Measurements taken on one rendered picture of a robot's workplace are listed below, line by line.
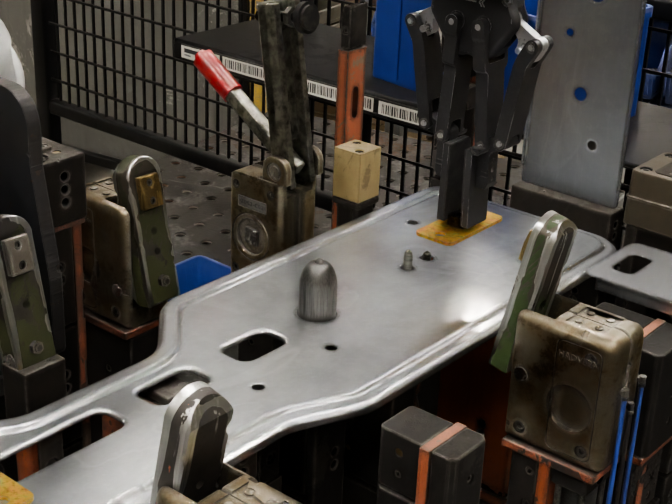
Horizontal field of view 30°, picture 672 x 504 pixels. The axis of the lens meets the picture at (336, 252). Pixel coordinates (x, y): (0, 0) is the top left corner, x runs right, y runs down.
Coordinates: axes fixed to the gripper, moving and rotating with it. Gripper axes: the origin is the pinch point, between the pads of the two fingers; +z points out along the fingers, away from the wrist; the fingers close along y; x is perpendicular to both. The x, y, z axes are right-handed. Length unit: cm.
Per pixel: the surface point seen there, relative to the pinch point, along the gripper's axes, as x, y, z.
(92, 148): 147, -228, 92
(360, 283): -5.9, -6.1, 9.7
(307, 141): 0.9, -18.4, 1.2
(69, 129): 145, -236, 87
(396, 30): 37, -35, 0
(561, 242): -6.4, 13.2, -0.4
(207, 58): -0.8, -30.0, -4.7
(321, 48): 43, -52, 7
